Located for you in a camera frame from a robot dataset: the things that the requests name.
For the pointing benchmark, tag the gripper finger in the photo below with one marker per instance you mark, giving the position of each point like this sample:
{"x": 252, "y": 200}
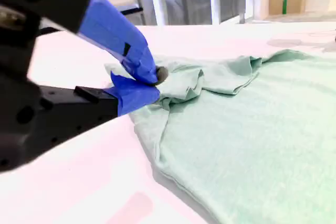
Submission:
{"x": 131, "y": 98}
{"x": 110, "y": 24}

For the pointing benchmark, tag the pale green T-shirt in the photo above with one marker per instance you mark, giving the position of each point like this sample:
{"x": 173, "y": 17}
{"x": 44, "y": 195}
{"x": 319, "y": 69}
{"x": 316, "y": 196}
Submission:
{"x": 236, "y": 142}

